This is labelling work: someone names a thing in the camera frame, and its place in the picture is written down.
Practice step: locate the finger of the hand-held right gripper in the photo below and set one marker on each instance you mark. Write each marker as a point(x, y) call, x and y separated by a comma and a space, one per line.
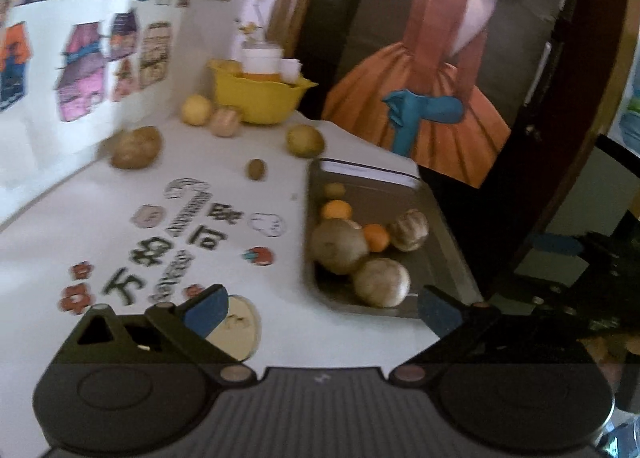
point(552, 244)
point(555, 305)

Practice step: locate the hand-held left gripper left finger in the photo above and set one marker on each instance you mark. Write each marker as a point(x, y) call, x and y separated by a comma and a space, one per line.
point(207, 310)

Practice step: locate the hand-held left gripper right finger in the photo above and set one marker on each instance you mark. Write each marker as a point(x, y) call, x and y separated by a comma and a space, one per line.
point(440, 313)

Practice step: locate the metal baking tray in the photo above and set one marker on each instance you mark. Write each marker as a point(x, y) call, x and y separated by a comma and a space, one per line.
point(440, 258)

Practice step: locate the beige round fruit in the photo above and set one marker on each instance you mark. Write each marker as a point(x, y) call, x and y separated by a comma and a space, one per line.
point(381, 283)

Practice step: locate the large striped melon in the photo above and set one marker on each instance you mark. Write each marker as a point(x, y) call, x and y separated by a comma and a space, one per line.
point(409, 230)

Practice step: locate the orange tangerine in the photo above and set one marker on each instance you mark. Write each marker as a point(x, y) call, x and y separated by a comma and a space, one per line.
point(336, 209)
point(376, 237)

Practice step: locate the large brown round fruit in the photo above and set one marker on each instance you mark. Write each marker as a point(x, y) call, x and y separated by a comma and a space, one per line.
point(339, 246)

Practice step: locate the small brown kiwi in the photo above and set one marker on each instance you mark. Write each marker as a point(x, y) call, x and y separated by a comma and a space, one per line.
point(256, 169)

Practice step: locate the small tan round fruit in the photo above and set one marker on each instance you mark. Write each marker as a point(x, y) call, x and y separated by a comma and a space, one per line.
point(334, 190)

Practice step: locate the brown potato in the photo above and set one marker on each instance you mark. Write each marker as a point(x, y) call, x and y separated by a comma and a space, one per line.
point(136, 147)

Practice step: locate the olive green oval fruit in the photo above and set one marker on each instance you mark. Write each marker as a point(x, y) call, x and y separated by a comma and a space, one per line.
point(305, 140)

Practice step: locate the white printed table sheet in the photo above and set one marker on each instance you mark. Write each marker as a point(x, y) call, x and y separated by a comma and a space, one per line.
point(210, 178)

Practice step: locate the yellow lemon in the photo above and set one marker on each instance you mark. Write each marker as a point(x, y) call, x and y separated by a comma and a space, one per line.
point(196, 109)

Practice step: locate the orange dress girl poster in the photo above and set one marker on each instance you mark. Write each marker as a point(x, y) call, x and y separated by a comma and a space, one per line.
point(430, 63)

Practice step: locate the yellow plastic bowl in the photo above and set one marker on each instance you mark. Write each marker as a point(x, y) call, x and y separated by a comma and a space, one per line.
point(260, 98)

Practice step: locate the white jar with lid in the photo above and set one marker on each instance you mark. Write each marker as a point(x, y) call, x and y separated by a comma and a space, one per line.
point(261, 60)

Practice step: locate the colourful houses drawing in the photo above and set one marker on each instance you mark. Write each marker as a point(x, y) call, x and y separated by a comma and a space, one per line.
point(50, 88)

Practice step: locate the white flower pot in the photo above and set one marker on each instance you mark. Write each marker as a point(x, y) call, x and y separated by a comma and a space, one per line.
point(252, 23)

